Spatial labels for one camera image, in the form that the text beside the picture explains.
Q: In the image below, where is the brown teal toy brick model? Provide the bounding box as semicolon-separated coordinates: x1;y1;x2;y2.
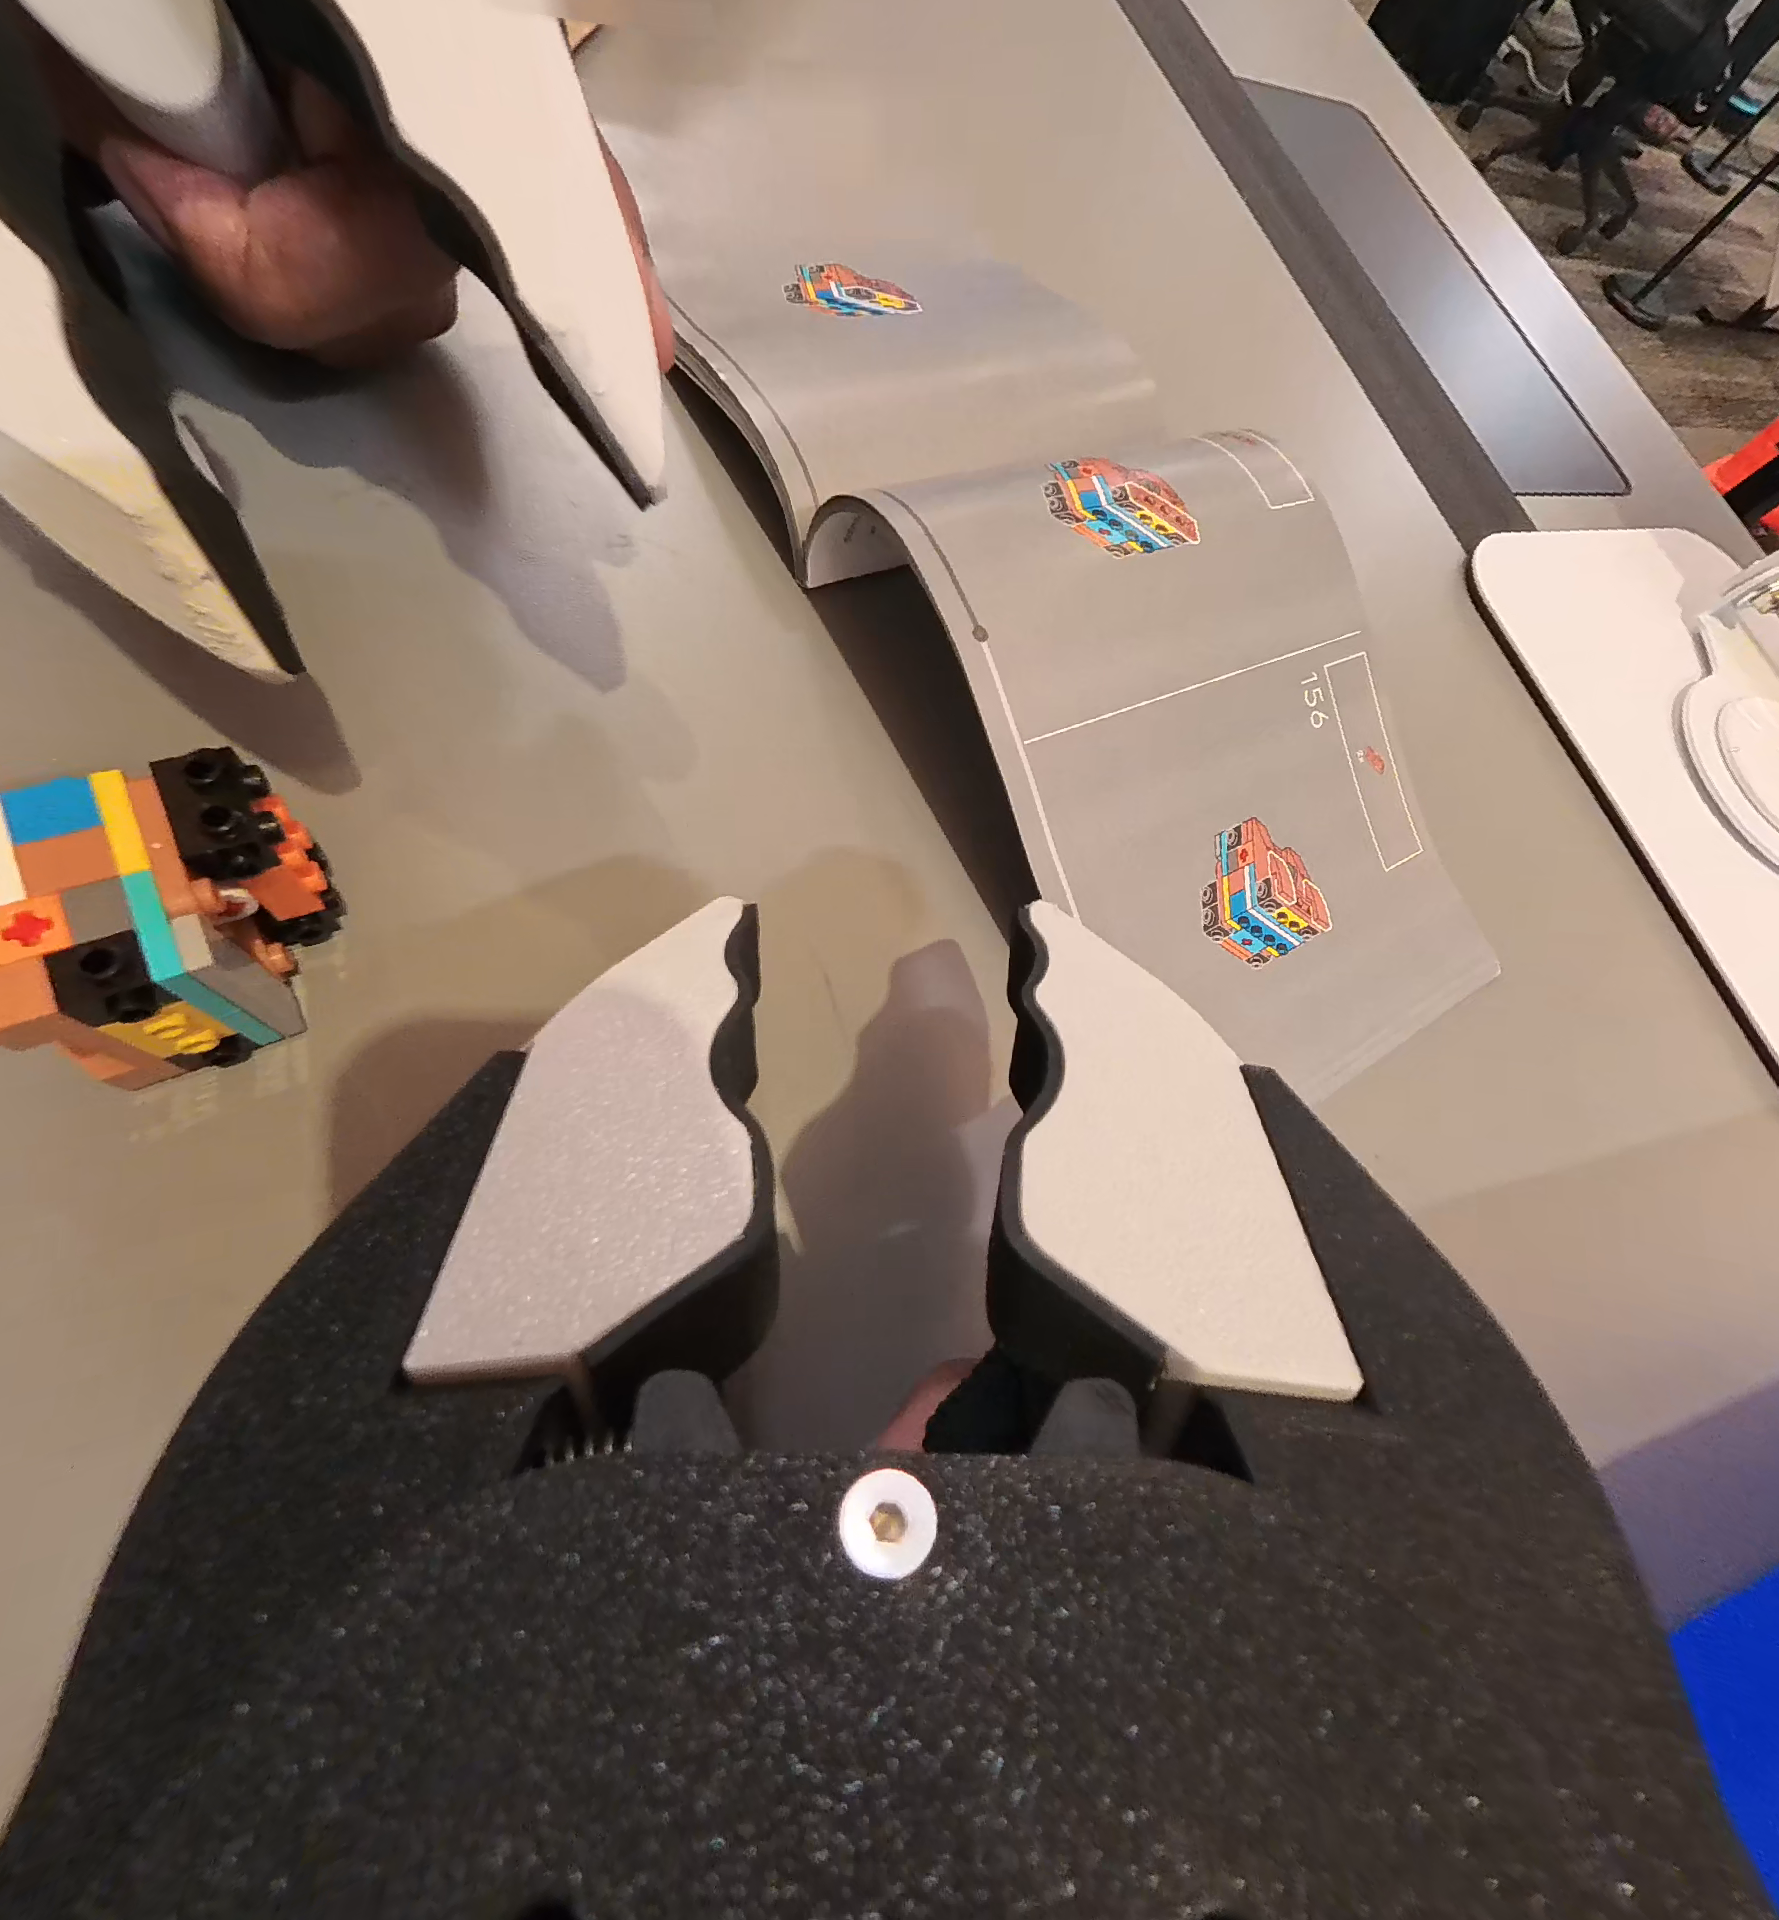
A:
0;745;348;1094

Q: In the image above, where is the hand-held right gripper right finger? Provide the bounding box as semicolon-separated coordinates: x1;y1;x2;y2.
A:
985;900;1367;1408

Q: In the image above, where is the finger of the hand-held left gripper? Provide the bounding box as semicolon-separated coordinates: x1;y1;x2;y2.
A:
0;0;306;686
234;0;673;509

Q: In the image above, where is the black office chair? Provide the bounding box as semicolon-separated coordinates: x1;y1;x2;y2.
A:
1460;0;1732;257

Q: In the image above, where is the white desk stand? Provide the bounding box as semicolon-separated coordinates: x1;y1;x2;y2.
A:
1471;517;1779;1153

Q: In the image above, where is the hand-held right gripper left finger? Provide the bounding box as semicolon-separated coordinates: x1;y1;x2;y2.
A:
401;898;779;1390

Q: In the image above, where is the grey desk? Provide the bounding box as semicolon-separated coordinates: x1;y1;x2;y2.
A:
0;0;1779;1920

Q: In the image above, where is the grey instruction booklet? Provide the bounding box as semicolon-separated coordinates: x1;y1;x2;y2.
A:
663;248;1503;1105

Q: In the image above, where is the person's left hand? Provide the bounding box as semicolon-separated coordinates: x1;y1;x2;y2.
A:
91;82;681;378

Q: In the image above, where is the blue storage bin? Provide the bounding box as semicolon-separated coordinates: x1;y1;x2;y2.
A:
1668;1523;1779;1920

